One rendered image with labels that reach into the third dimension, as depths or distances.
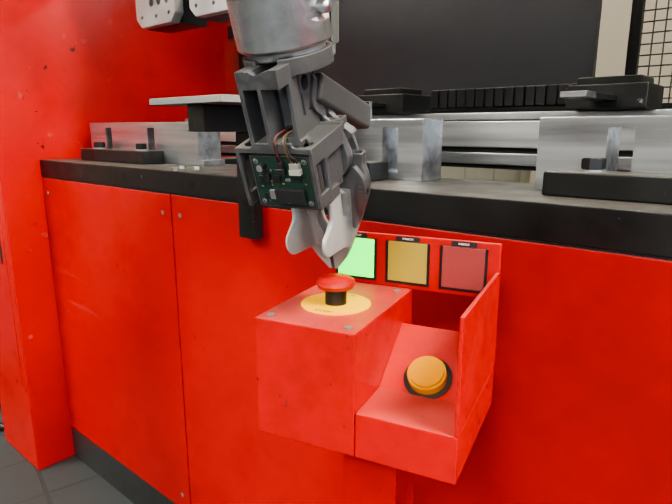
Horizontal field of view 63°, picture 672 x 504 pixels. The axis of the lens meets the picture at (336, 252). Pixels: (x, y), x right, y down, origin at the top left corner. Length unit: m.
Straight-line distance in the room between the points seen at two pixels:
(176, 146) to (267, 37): 0.91
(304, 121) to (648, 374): 0.44
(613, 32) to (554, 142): 2.01
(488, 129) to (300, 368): 0.70
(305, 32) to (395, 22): 1.14
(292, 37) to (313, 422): 0.34
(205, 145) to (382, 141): 0.49
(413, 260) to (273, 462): 0.59
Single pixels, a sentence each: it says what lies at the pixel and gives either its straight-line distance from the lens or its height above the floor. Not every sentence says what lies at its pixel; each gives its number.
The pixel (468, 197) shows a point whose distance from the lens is 0.69.
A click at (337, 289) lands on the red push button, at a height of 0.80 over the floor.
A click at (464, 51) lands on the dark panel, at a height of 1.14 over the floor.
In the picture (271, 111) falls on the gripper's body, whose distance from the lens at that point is 0.44.
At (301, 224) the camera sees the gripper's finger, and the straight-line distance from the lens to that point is 0.52.
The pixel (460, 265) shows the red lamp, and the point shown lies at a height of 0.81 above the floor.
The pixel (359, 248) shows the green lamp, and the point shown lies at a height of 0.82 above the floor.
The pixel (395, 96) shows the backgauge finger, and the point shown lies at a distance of 1.15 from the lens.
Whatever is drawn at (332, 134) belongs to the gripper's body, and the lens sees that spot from 0.45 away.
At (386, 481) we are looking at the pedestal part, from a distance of 0.60.
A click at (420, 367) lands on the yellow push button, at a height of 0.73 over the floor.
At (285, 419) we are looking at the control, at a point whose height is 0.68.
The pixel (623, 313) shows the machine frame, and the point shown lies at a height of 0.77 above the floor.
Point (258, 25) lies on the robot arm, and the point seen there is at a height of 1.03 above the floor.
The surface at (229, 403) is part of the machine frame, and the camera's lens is 1.13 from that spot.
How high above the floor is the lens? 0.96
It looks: 13 degrees down
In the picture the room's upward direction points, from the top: straight up
